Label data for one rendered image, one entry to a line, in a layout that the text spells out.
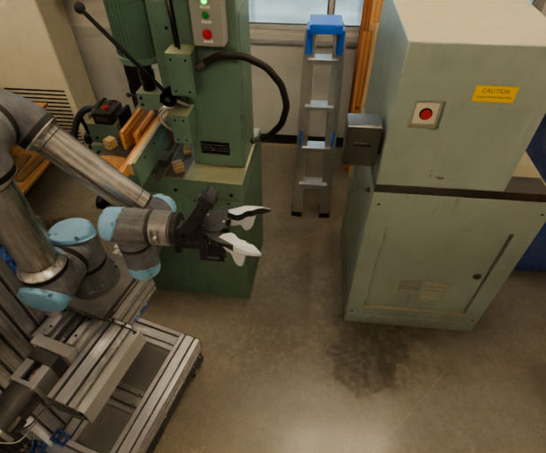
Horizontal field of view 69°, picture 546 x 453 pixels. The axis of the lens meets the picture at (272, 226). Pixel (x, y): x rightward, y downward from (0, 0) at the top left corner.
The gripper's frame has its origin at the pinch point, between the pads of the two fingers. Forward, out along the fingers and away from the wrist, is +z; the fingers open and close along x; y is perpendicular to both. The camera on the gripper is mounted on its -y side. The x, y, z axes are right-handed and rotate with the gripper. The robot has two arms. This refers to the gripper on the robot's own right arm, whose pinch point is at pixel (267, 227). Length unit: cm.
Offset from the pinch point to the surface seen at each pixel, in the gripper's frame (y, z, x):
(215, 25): -24, -25, -69
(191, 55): -15, -33, -69
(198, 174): 34, -38, -76
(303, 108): 31, 2, -151
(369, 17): -6, 37, -206
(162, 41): -16, -47, -81
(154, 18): -24, -48, -80
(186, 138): 16, -39, -72
